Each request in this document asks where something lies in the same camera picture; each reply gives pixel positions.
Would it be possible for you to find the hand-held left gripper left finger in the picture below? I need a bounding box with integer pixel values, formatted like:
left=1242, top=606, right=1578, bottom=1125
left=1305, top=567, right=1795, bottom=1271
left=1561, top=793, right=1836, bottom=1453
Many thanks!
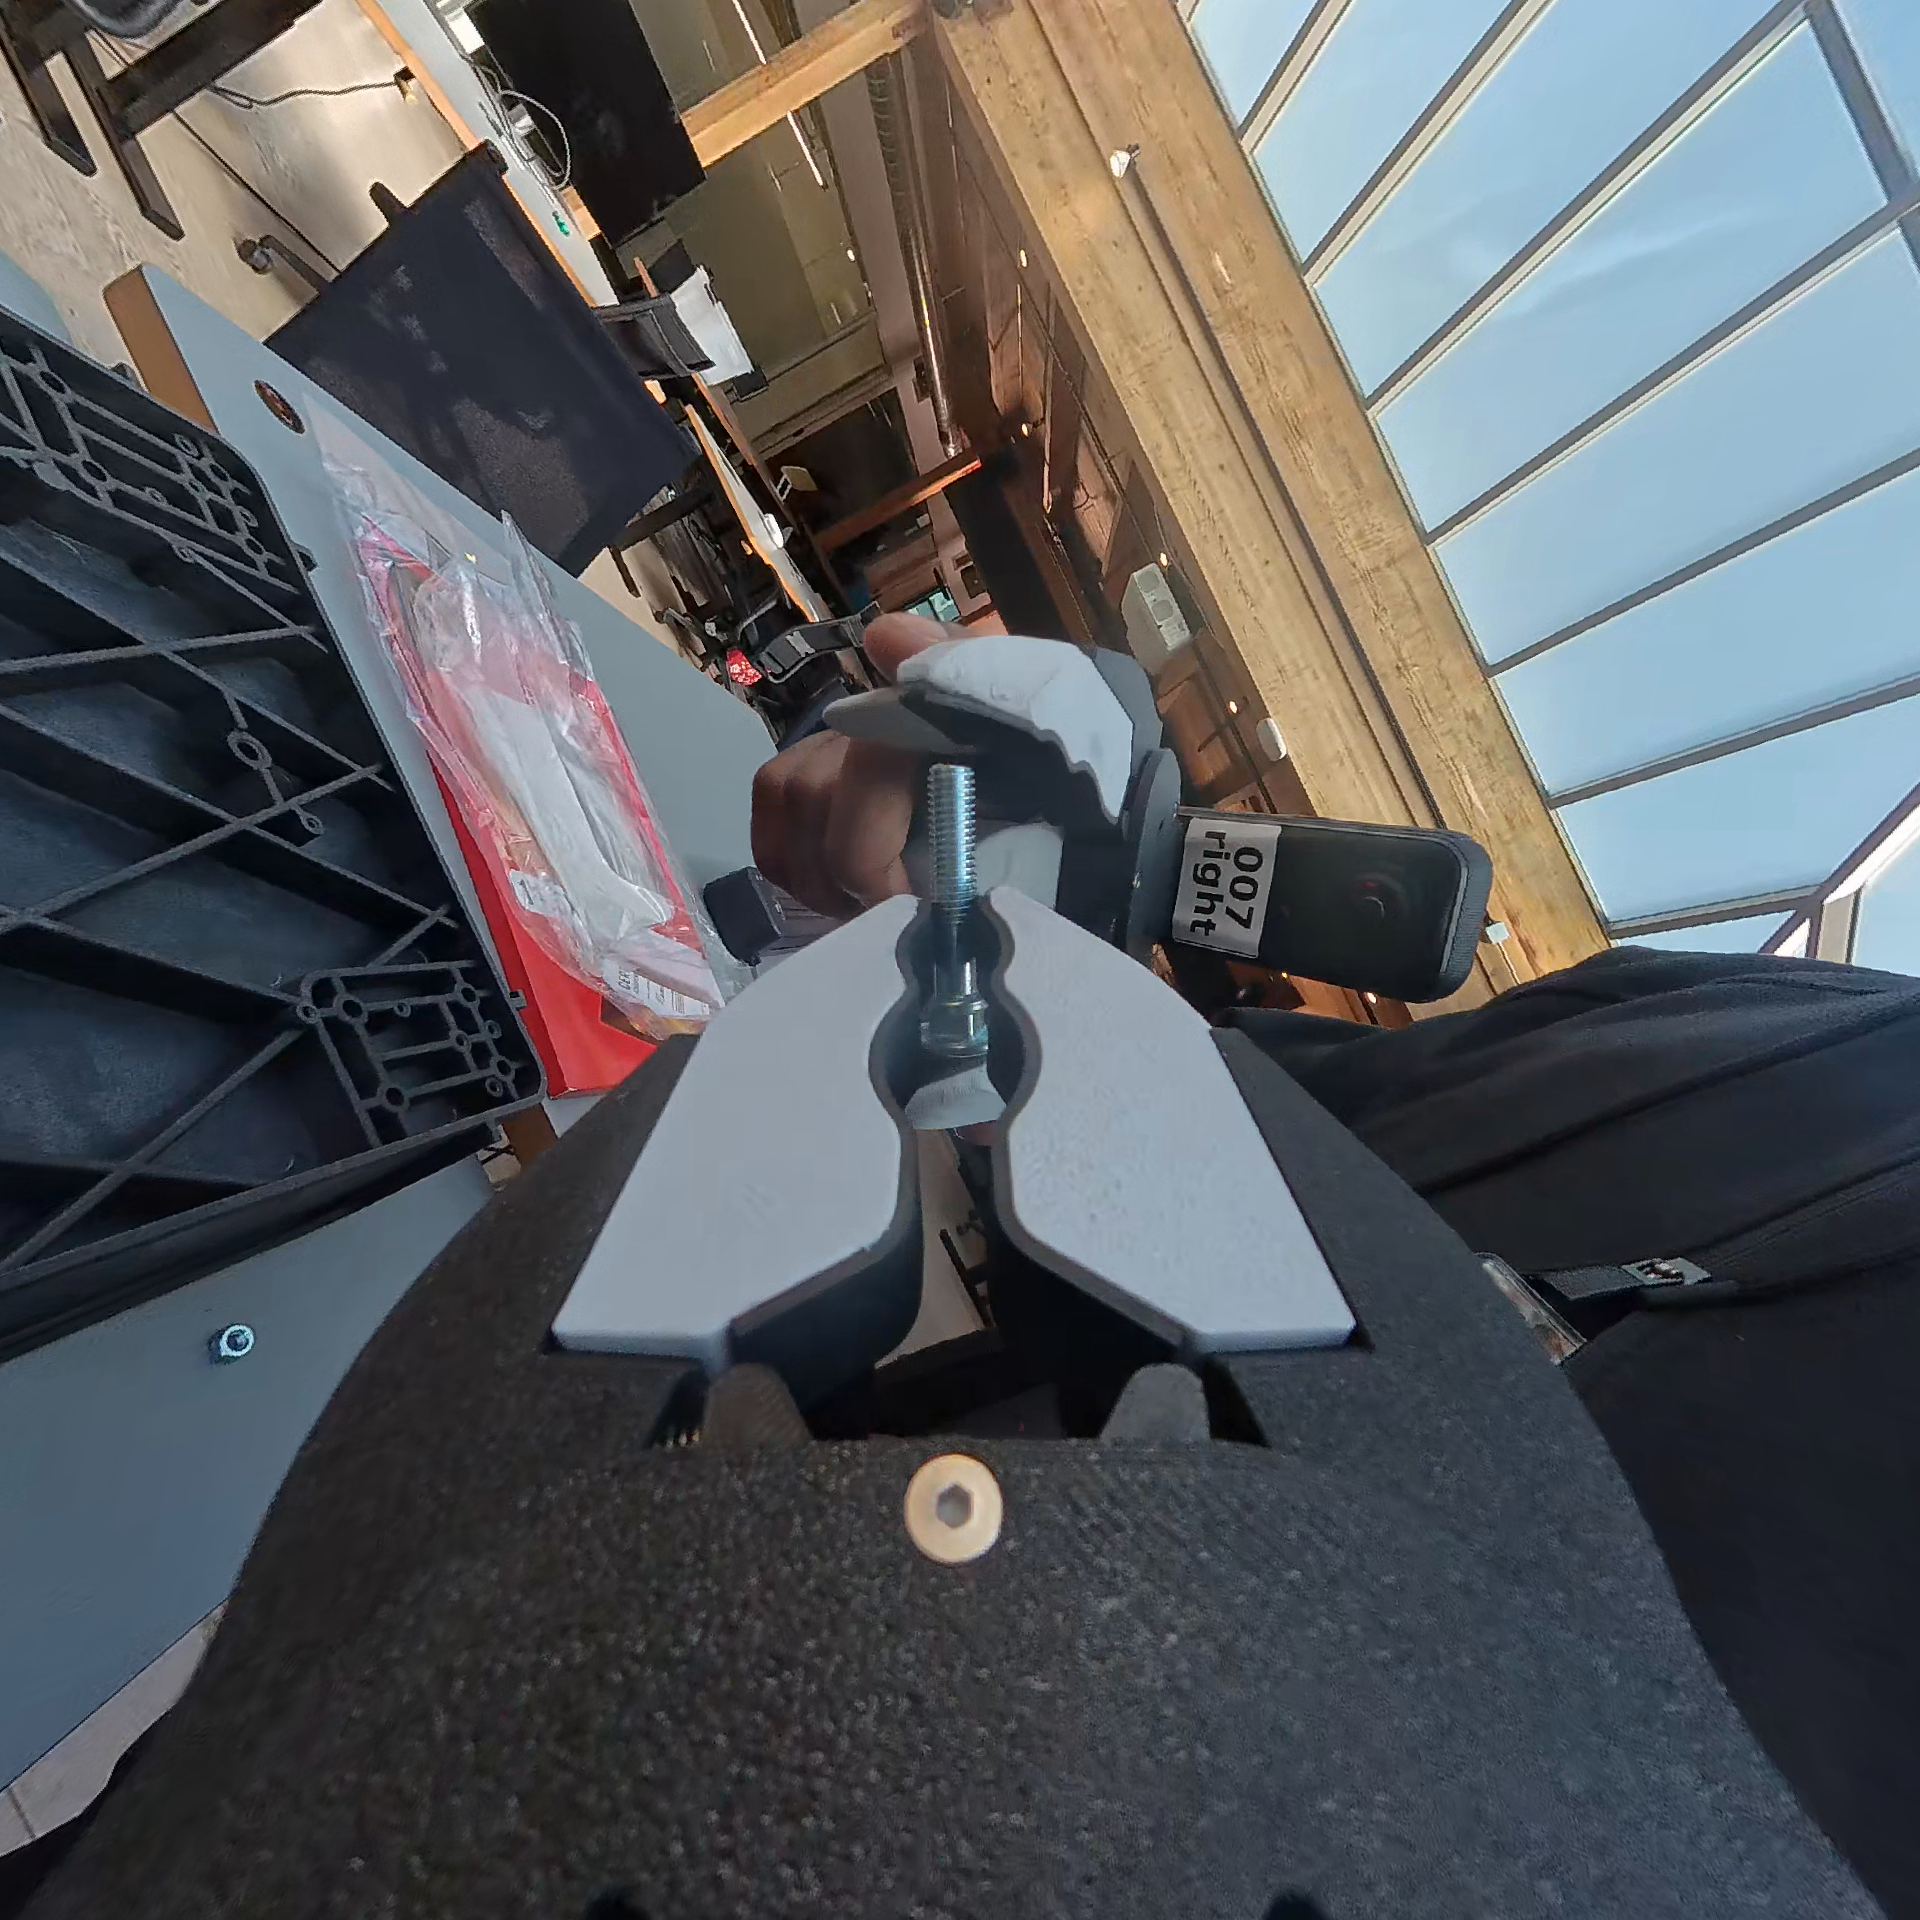
left=549, top=891, right=924, bottom=1412

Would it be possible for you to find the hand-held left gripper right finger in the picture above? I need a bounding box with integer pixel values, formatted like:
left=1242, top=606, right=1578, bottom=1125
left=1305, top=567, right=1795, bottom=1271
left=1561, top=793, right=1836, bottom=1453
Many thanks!
left=984, top=885, right=1362, bottom=1367

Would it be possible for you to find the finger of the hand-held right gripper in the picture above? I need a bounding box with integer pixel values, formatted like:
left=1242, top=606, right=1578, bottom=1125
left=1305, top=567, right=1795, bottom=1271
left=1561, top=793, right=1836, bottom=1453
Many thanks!
left=897, top=637, right=1169, bottom=830
left=822, top=684, right=980, bottom=753

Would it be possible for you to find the silver threaded bolt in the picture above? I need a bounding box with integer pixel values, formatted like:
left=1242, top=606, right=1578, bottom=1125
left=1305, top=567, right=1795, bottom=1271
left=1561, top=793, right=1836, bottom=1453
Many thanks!
left=900, top=761, right=1001, bottom=1060

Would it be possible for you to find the black ribbed plastic seat base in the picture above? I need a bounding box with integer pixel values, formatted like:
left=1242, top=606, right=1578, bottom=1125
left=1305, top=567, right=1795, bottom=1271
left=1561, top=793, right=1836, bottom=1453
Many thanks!
left=0, top=306, right=549, bottom=1321

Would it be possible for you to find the person's right hand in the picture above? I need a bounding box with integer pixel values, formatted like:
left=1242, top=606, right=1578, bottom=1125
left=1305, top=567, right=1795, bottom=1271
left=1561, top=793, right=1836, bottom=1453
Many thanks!
left=747, top=607, right=964, bottom=924

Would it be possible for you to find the clear plastic bag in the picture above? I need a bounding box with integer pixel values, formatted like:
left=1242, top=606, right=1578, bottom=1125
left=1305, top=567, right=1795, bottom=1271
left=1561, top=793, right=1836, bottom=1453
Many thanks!
left=307, top=406, right=753, bottom=1044
left=408, top=517, right=617, bottom=782

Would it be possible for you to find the black mesh chair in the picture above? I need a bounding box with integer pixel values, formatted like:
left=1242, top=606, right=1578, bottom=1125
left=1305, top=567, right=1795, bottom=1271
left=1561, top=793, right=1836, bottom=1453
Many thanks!
left=268, top=146, right=710, bottom=578

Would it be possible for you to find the person's black jacket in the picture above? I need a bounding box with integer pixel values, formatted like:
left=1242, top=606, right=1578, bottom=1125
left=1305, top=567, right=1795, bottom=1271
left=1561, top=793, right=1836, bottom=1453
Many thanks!
left=1222, top=943, right=1920, bottom=1920

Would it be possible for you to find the black monitor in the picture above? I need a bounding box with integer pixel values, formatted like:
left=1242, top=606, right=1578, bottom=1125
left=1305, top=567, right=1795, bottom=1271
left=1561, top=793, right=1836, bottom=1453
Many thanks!
left=469, top=0, right=710, bottom=243

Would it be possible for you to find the grey metal panel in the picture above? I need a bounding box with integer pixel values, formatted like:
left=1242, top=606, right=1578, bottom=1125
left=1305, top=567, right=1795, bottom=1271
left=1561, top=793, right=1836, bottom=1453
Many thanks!
left=0, top=1159, right=518, bottom=1794

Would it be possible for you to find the black strap buckle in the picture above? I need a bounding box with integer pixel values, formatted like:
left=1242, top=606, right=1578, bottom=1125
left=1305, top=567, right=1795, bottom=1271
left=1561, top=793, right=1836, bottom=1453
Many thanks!
left=1529, top=1252, right=1714, bottom=1309

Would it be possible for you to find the black table frame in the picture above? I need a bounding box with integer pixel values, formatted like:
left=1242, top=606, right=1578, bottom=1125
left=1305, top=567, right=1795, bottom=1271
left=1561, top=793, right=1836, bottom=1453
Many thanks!
left=0, top=0, right=324, bottom=243

